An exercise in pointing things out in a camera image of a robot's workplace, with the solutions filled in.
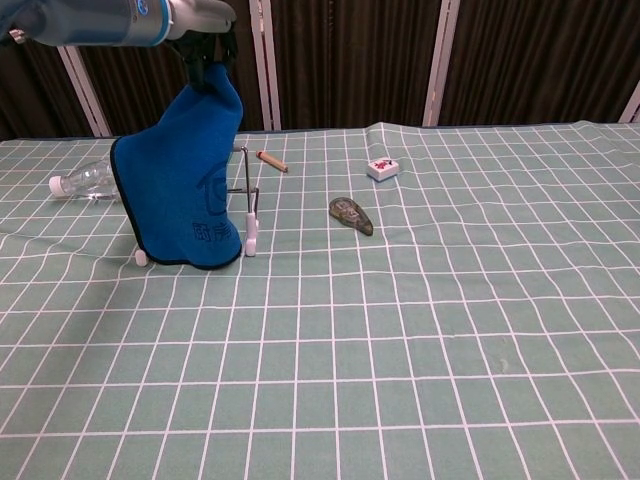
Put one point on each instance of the dark blue cloth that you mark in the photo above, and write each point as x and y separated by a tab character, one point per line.
175	175

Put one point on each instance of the grey correction tape dispenser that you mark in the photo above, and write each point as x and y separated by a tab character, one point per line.
347	212

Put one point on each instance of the dark brown curtain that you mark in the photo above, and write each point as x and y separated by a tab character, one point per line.
350	60

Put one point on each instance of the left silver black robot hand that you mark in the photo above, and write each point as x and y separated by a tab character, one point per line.
202	20

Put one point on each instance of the clear plastic water bottle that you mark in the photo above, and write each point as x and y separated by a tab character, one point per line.
90	177

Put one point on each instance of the green checked tablecloth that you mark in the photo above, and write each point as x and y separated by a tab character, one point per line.
400	325

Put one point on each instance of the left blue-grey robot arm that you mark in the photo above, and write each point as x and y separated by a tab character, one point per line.
75	22

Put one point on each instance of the white partition post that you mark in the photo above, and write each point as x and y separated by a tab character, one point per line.
440	62
632	105
87	100
265	65

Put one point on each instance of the white mahjong tile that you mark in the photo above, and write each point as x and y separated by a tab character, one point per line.
382	167

